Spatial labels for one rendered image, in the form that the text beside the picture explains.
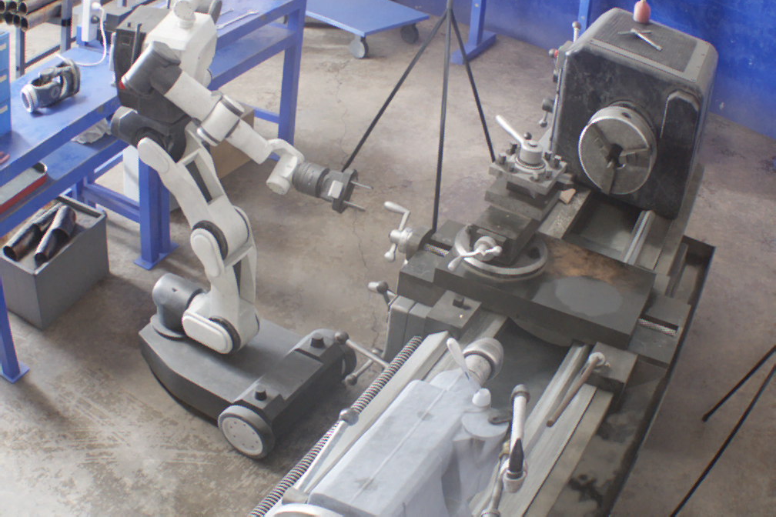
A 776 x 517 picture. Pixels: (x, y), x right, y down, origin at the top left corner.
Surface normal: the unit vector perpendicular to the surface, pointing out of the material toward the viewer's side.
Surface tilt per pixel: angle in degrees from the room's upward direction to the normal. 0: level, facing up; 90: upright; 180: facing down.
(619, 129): 90
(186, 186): 111
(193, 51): 68
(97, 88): 0
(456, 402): 0
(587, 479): 0
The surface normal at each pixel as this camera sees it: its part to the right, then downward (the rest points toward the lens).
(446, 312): 0.09, -0.85
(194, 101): 0.26, 0.33
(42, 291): 0.90, 0.29
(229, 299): -0.49, 0.41
